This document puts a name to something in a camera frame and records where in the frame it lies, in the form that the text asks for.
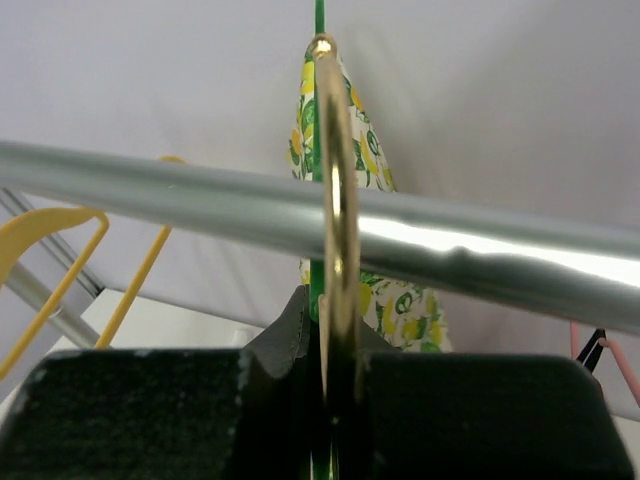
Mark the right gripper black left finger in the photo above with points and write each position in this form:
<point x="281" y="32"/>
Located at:
<point x="167" y="413"/>

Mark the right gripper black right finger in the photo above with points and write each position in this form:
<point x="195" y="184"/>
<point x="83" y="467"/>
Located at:
<point x="482" y="416"/>

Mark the lemon print skirt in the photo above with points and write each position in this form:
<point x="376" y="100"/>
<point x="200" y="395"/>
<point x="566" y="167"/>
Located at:
<point x="407" y="315"/>

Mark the green plastic hanger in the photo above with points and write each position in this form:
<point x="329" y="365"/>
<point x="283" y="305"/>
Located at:
<point x="337" y="290"/>

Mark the yellow plastic hanger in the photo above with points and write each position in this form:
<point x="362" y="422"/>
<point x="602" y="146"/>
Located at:
<point x="30" y="226"/>

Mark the clothes rack metal white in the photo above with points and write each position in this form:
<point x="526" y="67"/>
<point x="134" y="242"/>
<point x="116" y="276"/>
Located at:
<point x="562" y="268"/>

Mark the pink wire hanger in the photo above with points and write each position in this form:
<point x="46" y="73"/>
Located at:
<point x="589" y="355"/>

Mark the left aluminium frame post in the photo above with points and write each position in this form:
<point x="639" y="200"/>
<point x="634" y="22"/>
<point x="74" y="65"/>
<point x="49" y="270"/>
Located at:
<point x="57" y="248"/>

